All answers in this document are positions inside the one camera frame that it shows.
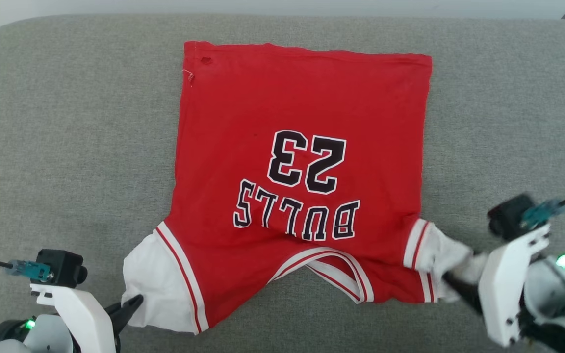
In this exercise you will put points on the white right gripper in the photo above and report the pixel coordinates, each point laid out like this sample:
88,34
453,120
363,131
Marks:
503,289

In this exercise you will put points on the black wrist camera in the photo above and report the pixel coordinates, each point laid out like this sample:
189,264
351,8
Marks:
505,218
59,267

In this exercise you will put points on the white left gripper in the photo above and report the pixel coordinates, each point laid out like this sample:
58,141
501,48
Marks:
84,314

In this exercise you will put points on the red Bulls 23 jersey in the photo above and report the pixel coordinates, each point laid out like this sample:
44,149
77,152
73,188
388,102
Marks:
287,98

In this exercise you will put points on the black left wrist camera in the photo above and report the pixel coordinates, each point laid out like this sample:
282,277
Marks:
59,267

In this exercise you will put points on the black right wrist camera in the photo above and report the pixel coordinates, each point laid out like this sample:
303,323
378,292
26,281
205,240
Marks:
505,218

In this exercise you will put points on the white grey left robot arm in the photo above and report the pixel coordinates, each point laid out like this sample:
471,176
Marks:
42,338

